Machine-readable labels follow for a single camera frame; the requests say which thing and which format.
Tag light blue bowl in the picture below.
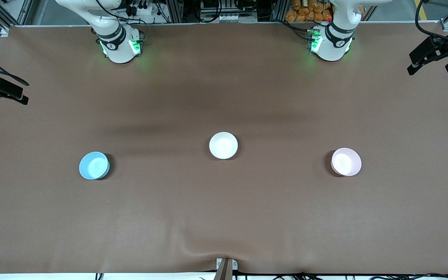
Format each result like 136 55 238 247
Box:
79 151 110 180

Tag pink bowl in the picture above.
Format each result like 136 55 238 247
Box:
331 147 362 177

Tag white bowl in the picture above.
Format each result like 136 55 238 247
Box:
209 131 239 160

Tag orange snack pile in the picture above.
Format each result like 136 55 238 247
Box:
285 0 333 23

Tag white power strip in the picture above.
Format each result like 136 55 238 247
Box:
128 3 159 17

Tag white terminal block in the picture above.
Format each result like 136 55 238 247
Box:
218 14 249 23

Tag brown table mat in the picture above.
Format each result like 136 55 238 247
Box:
0 23 448 275

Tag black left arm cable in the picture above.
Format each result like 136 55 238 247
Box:
415 0 448 44

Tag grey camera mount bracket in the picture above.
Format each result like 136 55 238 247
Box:
215 257 238 280

